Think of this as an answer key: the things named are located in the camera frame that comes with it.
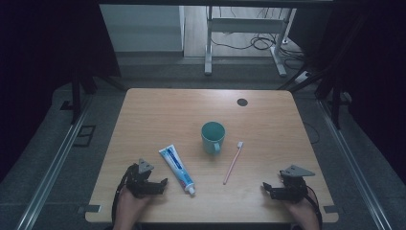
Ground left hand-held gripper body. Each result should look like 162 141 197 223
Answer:
124 158 155 198

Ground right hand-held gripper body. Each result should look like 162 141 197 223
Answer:
278 164 316 204

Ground blue and white toothpaste tube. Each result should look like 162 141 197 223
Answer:
158 144 196 196

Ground pink toothbrush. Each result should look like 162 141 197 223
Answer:
222 141 244 186

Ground teal cup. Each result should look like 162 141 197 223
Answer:
200 121 227 156

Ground black metal stand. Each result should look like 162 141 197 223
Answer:
70 61 127 126
277 12 368 130

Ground white power strip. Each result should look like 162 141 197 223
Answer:
294 71 312 84

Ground dark curtain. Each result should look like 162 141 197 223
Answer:
288 0 406 186
0 0 123 183

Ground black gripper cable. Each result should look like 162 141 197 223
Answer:
305 185 324 230
110 164 139 224

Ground thin black floor cable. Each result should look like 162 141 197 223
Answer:
302 121 321 146

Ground aluminium floor rail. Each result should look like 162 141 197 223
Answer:
317 99 384 230
14 95 94 230

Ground black floor cables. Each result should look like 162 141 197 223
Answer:
211 7 308 71

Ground white desk frame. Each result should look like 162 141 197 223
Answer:
204 6 298 78

